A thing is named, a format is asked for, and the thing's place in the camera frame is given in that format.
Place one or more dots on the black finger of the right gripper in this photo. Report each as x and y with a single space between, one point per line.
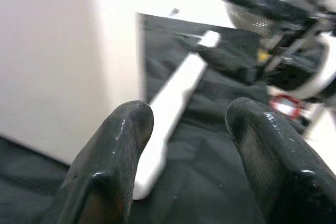
225 64
270 3

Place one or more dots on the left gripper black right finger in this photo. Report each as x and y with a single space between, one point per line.
288 171

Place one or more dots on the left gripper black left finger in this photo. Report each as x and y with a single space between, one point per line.
105 171

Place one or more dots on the white plastic table leg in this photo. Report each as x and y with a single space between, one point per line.
170 98

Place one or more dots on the yellow packet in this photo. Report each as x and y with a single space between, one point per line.
262 54

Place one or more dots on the red round device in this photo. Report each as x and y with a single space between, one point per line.
286 106

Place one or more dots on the black table cloth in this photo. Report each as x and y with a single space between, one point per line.
210 169

